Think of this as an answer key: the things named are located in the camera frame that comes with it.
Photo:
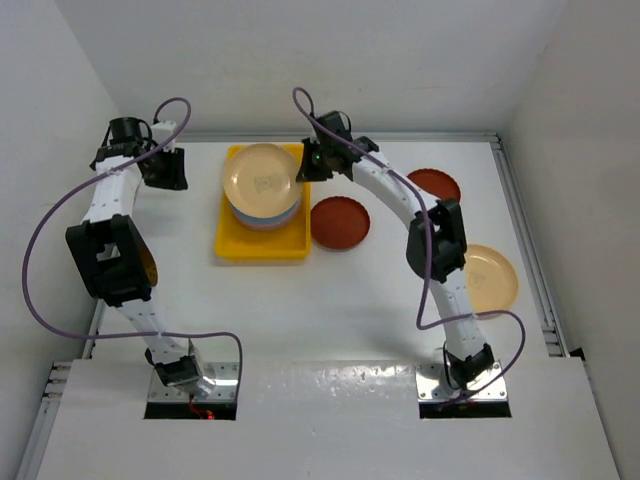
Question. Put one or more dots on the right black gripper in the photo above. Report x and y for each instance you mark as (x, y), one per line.
(308, 172)

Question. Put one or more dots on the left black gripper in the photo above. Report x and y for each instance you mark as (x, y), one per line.
(175, 178)

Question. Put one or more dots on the tan plate front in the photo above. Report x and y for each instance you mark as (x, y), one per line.
(259, 180)

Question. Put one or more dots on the tan plate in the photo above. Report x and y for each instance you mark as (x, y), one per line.
(259, 180)
(491, 280)

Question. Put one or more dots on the red plate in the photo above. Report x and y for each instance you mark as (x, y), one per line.
(436, 183)
(339, 223)

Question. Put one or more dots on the blue plate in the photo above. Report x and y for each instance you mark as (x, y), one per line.
(260, 220)

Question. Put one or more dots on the pink plate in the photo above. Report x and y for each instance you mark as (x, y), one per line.
(270, 227)

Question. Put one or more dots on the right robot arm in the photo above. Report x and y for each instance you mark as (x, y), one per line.
(436, 243)

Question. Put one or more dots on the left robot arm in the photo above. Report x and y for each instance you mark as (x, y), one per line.
(113, 260)

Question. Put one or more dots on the yellow plastic bin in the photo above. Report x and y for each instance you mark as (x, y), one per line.
(286, 237)

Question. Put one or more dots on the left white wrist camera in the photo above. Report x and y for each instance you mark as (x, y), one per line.
(163, 129)

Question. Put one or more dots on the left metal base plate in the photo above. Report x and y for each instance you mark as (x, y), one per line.
(218, 386)

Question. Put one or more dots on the metal base plate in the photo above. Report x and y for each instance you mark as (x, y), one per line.
(432, 387)
(218, 386)

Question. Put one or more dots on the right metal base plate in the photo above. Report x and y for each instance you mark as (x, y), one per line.
(432, 387)

